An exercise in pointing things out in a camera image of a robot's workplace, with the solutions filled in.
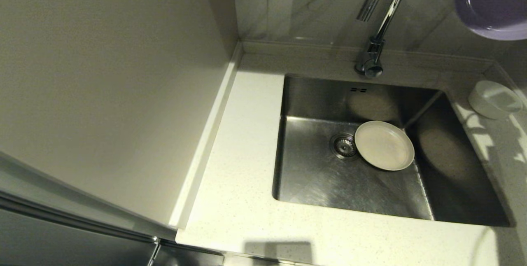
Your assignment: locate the beige round plate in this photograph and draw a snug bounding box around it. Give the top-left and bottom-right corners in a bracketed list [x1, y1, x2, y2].
[354, 121, 415, 172]

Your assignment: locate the white round cup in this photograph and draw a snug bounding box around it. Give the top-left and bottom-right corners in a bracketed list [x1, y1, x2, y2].
[468, 80, 523, 120]

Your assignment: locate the purple round plate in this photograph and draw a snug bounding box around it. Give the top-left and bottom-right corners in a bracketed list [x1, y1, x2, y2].
[453, 0, 527, 41]

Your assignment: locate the stainless steel sink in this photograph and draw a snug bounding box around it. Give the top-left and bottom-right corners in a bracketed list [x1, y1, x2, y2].
[272, 75, 514, 227]

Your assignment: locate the round metal drain strainer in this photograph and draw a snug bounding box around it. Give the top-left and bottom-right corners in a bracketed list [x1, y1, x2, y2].
[329, 133, 358, 160]

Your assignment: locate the chrome gooseneck faucet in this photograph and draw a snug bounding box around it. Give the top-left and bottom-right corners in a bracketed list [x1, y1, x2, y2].
[354, 0, 414, 79]

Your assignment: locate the beige cabinet side panel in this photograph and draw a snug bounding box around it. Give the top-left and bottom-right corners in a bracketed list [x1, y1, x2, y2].
[0, 0, 240, 233]

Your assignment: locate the grey cabinet door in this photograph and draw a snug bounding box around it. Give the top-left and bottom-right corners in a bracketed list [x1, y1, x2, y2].
[0, 151, 225, 266]

